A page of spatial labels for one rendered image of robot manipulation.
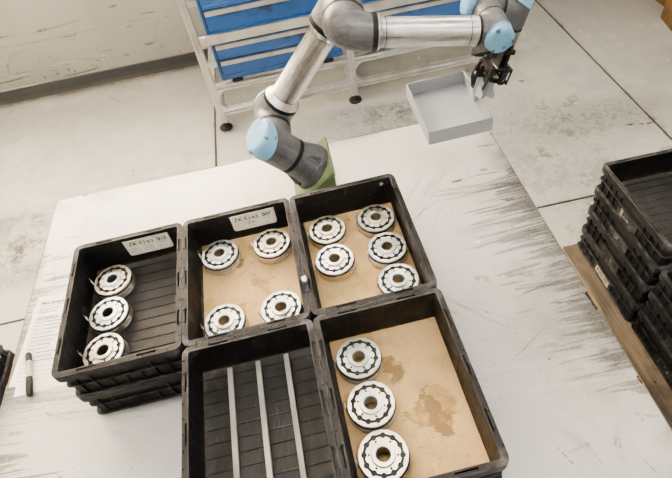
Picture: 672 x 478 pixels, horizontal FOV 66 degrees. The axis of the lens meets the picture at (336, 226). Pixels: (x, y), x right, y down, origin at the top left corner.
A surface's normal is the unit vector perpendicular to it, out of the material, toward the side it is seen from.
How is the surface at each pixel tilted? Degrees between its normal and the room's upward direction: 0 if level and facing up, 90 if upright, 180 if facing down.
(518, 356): 0
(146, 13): 90
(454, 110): 2
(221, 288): 0
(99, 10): 90
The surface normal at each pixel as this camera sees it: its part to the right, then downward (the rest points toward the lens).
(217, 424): -0.13, -0.66
